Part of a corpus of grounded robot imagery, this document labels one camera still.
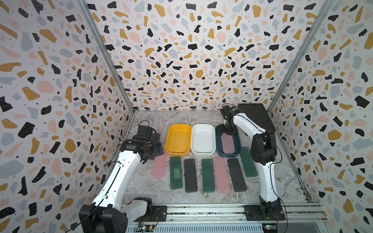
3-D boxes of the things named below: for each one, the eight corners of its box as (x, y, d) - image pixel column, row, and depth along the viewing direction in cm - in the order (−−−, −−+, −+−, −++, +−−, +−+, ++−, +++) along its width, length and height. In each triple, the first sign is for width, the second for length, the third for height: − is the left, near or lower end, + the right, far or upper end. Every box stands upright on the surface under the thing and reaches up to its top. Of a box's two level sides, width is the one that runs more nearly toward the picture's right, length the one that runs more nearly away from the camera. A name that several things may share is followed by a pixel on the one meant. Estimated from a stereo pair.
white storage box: (190, 157, 97) (190, 152, 92) (191, 129, 113) (191, 123, 107) (216, 157, 97) (217, 152, 92) (213, 129, 113) (214, 124, 108)
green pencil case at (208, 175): (202, 192, 83) (202, 191, 81) (201, 159, 96) (201, 158, 94) (215, 192, 83) (215, 191, 81) (212, 160, 96) (212, 158, 94)
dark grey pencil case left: (185, 193, 82) (185, 192, 81) (184, 160, 95) (184, 159, 93) (197, 192, 83) (197, 191, 81) (194, 160, 96) (194, 158, 94)
